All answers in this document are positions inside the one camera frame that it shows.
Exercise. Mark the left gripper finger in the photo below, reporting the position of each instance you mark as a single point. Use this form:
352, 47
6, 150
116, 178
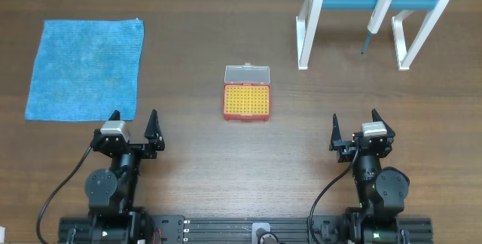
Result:
115, 116
153, 127

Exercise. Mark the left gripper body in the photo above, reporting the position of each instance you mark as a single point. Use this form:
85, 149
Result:
113, 148

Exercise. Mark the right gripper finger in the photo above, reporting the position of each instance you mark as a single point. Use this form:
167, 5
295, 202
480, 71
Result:
336, 131
378, 117

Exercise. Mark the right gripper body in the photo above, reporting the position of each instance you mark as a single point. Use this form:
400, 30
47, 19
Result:
373, 145

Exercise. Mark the white pipette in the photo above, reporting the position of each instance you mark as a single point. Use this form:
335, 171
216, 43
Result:
380, 10

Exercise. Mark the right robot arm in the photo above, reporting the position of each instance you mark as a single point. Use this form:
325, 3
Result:
391, 189

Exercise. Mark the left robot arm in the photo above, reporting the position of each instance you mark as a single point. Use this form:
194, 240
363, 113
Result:
99, 189

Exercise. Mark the blue cloth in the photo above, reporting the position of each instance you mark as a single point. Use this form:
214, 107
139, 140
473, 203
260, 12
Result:
84, 71

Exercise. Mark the red and yellow tip box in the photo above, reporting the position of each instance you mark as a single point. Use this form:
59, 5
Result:
246, 101

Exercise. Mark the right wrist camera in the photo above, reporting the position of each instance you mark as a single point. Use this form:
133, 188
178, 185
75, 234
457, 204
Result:
374, 128

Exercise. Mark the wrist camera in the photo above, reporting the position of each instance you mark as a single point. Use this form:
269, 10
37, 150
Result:
115, 129
374, 128

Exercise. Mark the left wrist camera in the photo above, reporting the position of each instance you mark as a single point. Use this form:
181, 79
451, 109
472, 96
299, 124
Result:
115, 129

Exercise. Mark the mounting rail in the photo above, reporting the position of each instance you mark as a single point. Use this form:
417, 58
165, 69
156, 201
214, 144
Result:
226, 229

